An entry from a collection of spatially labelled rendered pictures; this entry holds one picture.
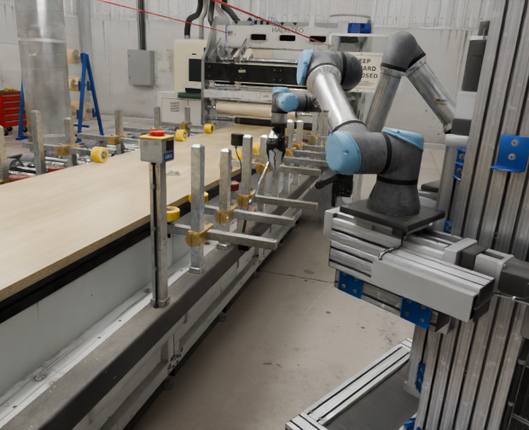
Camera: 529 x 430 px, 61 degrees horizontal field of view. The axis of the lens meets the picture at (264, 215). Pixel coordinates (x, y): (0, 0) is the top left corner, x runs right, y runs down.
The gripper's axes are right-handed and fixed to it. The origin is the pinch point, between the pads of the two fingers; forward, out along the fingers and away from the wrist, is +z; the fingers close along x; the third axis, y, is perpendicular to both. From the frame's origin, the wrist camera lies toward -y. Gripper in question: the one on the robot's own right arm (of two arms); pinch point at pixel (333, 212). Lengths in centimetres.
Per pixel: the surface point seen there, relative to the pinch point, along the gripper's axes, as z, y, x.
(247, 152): -23.9, -38.5, -6.2
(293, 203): -2.3, -17.8, -1.8
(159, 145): -37, -36, -84
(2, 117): 44, -690, 471
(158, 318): 13, -35, -88
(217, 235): -1, -32, -52
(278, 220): -1.7, -17.3, -26.8
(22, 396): 21, -54, -121
